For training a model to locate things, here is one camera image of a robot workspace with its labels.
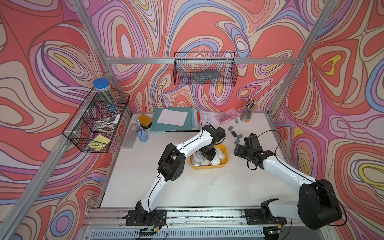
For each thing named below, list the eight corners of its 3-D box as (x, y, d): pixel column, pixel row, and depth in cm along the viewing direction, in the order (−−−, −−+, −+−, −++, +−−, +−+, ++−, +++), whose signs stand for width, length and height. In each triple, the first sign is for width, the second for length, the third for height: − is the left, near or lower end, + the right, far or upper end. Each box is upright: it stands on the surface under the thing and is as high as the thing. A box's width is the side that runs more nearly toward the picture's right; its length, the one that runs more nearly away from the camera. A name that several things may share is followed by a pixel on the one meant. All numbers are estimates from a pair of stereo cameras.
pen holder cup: (240, 122, 116) (246, 106, 104) (238, 113, 122) (243, 98, 110) (251, 122, 116) (258, 106, 104) (248, 113, 122) (255, 98, 110)
